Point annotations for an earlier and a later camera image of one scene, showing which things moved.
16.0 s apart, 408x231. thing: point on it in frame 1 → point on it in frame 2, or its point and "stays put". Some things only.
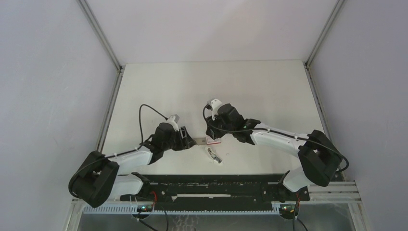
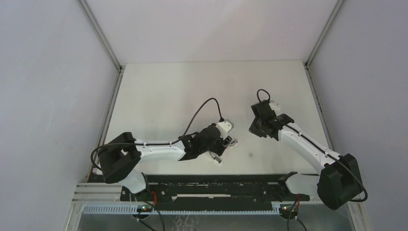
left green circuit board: x=145 y=208 stays put
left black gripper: x=187 y=142 → x=222 y=144
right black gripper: x=213 y=134 → x=253 y=129
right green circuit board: x=288 y=209 stays put
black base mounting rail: x=215 y=189 stays put
